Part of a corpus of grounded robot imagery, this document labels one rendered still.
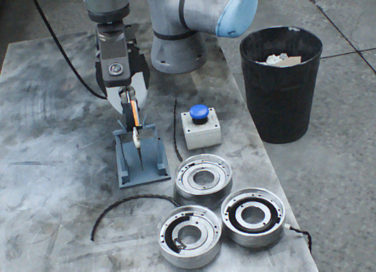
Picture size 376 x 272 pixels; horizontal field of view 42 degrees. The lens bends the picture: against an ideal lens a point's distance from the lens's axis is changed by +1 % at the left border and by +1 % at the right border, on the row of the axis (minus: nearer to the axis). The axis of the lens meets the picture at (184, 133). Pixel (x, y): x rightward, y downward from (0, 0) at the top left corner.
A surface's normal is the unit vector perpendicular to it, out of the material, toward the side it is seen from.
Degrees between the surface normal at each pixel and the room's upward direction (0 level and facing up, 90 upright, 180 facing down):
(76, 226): 0
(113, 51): 29
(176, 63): 72
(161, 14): 92
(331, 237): 0
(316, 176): 0
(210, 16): 79
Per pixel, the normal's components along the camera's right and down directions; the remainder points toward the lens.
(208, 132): 0.15, 0.62
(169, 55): -0.37, 0.36
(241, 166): -0.11, -0.77
